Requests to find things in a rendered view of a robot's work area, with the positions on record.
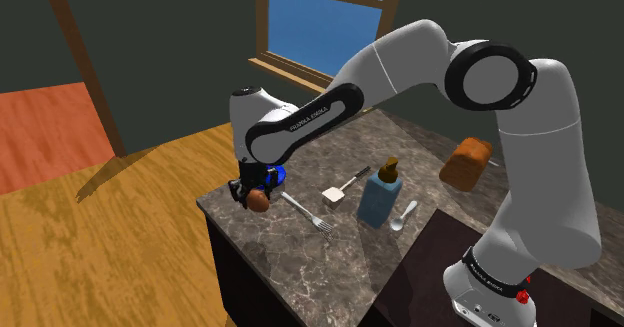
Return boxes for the brown round egg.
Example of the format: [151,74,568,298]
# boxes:
[245,189,271,214]

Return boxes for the blue bowl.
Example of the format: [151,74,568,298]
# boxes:
[264,165,288,192]

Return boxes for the silver fork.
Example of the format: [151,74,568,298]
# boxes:
[280,191,336,242]

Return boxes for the dark kitchen counter cabinet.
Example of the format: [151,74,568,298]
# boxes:
[204,213,304,327]

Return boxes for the blue soap bottle, brown pump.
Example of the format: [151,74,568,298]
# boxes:
[356,156,404,230]

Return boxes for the silver spoon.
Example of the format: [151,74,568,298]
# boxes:
[389,199,419,233]

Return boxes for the wooden framed window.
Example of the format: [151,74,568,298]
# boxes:
[247,0,407,96]

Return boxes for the brown bread loaf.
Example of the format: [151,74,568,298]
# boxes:
[438,136,495,194]

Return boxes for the white spatula with black handle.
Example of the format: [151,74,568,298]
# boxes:
[321,165,373,211]

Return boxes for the brown wooden door frame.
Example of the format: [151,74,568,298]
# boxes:
[37,0,129,159]

